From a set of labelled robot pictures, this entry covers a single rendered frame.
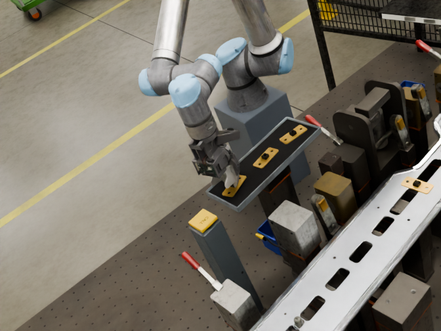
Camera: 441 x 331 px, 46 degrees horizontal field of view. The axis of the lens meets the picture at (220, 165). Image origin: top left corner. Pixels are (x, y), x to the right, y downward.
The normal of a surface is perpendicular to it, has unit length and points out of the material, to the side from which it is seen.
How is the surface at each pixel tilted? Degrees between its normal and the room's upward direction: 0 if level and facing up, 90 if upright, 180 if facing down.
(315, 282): 0
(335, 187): 0
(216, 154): 0
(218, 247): 90
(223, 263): 90
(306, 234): 90
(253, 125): 90
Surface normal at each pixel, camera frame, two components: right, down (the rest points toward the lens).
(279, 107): 0.55, 0.37
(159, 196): -0.33, -0.72
